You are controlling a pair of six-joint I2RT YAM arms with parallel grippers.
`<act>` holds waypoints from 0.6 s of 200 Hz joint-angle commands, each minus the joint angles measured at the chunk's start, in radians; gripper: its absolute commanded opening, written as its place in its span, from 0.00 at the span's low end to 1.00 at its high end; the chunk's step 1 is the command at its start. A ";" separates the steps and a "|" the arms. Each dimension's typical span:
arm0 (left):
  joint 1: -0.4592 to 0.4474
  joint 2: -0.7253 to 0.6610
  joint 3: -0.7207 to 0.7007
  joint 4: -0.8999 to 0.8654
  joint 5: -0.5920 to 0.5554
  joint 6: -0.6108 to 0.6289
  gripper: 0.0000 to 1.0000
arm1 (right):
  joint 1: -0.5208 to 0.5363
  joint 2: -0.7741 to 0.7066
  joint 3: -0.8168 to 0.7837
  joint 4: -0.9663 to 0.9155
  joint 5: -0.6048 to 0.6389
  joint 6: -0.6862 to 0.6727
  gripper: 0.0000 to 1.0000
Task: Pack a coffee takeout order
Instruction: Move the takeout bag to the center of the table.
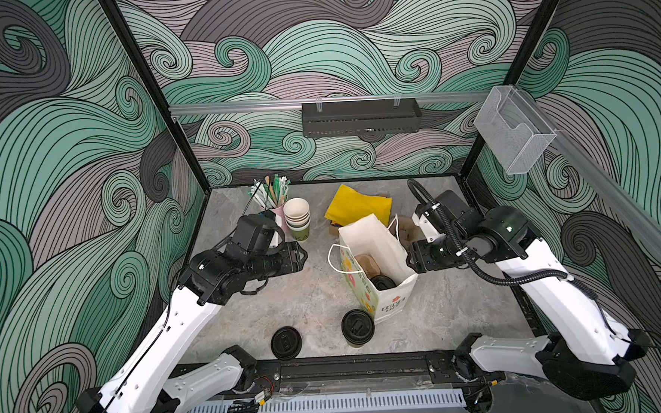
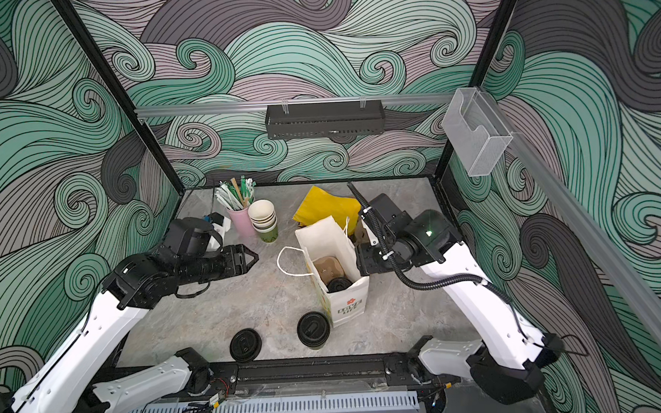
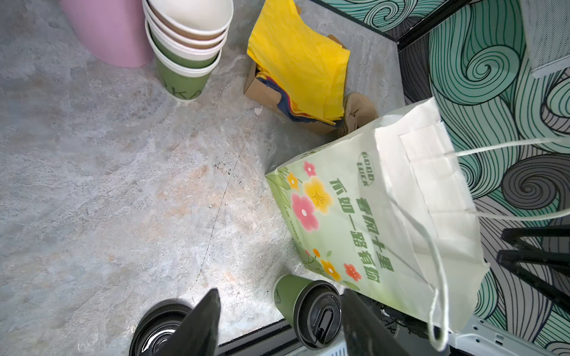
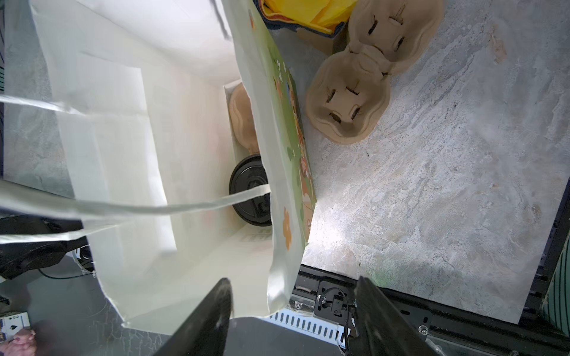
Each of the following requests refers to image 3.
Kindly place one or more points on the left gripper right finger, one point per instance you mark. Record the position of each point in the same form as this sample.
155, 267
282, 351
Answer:
364, 333

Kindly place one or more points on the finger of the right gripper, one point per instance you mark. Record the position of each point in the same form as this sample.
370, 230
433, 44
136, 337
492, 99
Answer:
512, 260
512, 235

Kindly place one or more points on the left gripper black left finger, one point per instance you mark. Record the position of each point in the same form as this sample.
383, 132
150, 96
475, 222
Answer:
198, 332

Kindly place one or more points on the white paper gift bag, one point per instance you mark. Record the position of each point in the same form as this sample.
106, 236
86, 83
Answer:
407, 213

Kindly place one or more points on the stack of black cup lids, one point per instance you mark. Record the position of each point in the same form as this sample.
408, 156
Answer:
157, 326

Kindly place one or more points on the brown pulp cup carrier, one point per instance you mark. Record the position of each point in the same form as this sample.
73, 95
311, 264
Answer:
358, 111

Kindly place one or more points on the yellow napkin stack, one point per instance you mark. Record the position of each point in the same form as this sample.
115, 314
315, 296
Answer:
307, 69

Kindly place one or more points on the stack of green paper cups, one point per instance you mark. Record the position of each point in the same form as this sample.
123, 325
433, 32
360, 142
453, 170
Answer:
187, 38

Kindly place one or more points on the pink holder with straws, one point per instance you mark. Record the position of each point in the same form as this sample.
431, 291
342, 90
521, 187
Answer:
113, 31

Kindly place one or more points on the clear acrylic wall holder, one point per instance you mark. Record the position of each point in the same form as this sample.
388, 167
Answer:
546, 27

